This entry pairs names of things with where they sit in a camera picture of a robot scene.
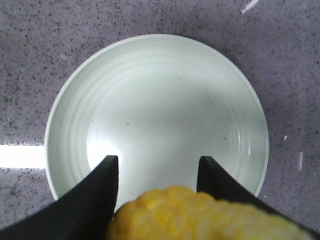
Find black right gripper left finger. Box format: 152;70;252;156
0;155;118;240

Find yellow corn cob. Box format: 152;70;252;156
105;186;313;240

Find green plate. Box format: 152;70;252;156
44;34;269;204

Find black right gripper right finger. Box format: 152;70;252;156
196;156;320;238

